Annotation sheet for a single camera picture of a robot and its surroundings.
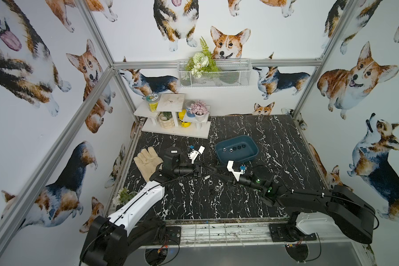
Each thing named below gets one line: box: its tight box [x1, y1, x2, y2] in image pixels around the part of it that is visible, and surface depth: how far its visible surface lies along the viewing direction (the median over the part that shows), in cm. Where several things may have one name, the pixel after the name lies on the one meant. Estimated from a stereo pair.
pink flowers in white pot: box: [190, 99, 210, 122], surface depth 94 cm
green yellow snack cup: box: [145, 93, 160, 113], surface depth 102 cm
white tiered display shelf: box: [133, 93, 212, 140], surface depth 112 cm
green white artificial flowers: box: [184, 35, 220, 79], surface depth 82 cm
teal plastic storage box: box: [215, 135, 259, 165], surface depth 106 cm
